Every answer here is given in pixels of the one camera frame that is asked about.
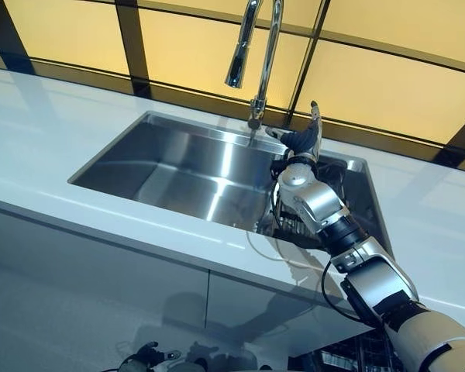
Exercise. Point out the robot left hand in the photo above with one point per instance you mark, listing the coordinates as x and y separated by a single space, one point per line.
153 354

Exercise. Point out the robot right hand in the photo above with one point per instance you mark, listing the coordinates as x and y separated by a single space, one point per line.
302 141

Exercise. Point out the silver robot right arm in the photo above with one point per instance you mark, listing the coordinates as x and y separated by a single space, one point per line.
372 279

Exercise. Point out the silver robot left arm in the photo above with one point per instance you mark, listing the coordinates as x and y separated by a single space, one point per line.
128 365

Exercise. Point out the black dishwasher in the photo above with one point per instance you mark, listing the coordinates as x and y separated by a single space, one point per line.
306 358

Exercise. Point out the black sink drain rack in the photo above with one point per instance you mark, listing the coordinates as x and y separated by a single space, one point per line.
333 170

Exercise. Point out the chrome pull-down faucet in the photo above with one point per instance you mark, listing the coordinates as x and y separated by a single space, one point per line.
269 58

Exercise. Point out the stainless steel sink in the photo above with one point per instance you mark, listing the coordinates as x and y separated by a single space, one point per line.
186 170

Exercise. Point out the amber window with dark frame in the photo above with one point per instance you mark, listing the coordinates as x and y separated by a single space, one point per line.
372 77

